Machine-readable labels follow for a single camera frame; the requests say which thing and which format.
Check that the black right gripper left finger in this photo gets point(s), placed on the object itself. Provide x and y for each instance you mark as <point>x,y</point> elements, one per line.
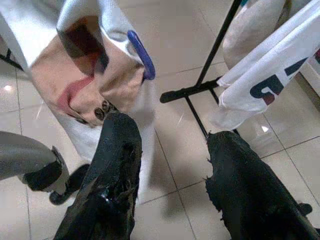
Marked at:
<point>110,175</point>

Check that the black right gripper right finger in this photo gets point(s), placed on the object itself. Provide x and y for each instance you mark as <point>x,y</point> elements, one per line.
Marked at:
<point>250,195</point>

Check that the white printed shirt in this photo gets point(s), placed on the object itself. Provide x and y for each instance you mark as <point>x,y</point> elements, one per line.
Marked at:
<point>82,75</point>

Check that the white logo t-shirt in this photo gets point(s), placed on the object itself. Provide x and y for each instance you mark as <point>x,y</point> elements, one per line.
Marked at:
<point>262,75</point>

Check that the black chrome clothes rack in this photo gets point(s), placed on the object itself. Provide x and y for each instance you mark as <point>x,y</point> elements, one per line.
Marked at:
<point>216,47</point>

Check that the white denim jeans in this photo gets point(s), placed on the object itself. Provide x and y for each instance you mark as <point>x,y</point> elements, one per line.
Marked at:
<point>250,32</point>

